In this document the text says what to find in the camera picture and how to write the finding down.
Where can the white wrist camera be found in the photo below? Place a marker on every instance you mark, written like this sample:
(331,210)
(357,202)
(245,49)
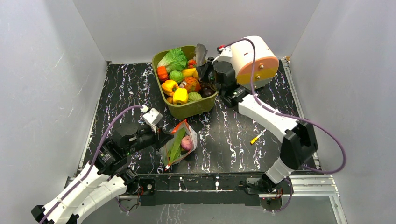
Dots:
(151,117)
(225,54)

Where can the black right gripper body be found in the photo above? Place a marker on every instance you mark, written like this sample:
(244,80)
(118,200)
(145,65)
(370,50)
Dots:
(205,73)

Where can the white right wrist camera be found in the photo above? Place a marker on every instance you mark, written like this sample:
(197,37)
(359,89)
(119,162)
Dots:
(225,54)

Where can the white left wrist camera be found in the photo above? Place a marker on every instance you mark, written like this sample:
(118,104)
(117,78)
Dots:
(151,117)

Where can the orange mottled fruit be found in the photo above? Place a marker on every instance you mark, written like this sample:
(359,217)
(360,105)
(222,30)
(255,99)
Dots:
(190,84)

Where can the orange yellow bell pepper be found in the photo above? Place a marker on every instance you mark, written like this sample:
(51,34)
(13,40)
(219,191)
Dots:
(169,87)

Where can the pale green cabbage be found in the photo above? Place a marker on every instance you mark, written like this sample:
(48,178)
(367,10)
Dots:
(194,96)

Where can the green bumpy citrus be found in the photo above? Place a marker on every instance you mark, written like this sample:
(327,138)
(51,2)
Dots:
(176,76)

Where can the dark purple eggplant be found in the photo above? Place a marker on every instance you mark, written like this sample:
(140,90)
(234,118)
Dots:
(207,90)

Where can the clear zip top bag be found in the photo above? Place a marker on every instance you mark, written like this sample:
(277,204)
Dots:
(163,152)

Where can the white cylindrical drawer box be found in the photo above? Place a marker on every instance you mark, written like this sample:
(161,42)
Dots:
(253,61)

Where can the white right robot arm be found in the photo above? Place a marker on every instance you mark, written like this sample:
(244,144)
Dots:
(297,138)

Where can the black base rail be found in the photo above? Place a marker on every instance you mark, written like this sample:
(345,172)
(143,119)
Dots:
(200,188)

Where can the yellow tipped pen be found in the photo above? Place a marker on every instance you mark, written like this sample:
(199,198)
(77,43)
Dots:
(255,139)

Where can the green lettuce head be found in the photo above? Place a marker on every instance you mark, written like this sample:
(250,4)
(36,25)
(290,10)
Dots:
(174,60)

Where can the yellow squash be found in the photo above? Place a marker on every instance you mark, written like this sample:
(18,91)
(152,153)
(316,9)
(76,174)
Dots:
(192,72)

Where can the green leafy vegetable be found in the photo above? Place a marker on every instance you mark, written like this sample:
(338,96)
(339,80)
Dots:
(175,149)

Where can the orange mini pumpkin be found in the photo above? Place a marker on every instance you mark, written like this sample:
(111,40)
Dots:
(162,73)

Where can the red tomato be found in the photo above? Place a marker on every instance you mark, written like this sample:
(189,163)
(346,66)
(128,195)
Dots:
(191,64)

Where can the olive green plastic bin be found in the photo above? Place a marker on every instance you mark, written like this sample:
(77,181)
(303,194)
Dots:
(181,112)

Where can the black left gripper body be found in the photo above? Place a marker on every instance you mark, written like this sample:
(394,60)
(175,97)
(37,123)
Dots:
(148,137)

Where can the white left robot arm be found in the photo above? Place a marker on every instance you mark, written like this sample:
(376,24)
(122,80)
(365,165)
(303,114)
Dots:
(103,179)

